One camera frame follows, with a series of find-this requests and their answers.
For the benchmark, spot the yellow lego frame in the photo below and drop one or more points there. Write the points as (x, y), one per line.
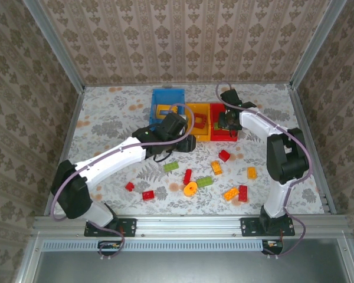
(159, 109)

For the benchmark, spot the blue plastic bin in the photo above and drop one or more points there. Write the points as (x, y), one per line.
(168, 97)

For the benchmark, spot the green square lego brick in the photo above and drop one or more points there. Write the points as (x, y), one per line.
(216, 126)

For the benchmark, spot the yellow plastic bin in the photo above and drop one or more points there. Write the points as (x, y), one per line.
(202, 132)

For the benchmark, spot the red lego frame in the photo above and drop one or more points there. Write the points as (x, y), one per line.
(206, 121)

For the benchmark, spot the red plastic bin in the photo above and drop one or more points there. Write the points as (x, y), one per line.
(221, 135)

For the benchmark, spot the long narrow red lego brick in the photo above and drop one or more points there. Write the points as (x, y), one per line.
(187, 177)

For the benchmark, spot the small red lego brick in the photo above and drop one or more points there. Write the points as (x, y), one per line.
(129, 186)
(224, 155)

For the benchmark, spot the orange lego brick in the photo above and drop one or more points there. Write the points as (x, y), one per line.
(231, 193)
(251, 173)
(216, 167)

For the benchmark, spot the orange round lego piece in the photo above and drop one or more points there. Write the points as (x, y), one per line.
(187, 191)

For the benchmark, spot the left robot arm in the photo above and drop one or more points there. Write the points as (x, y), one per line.
(112, 159)

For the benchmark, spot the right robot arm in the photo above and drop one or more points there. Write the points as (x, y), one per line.
(286, 159)

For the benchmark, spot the grey metal panel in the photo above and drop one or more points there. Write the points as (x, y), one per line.
(188, 268)

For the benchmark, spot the aluminium table end rail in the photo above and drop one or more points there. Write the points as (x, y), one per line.
(194, 84)

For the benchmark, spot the aluminium table side rail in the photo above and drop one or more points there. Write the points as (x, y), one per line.
(301, 118)
(72, 118)

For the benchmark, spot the aluminium frame post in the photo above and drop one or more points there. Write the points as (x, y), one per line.
(317, 44)
(56, 44)

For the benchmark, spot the aluminium mounting rail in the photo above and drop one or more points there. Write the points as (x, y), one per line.
(188, 225)

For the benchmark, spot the aluminium frame beam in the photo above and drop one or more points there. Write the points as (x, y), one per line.
(28, 259)
(349, 259)

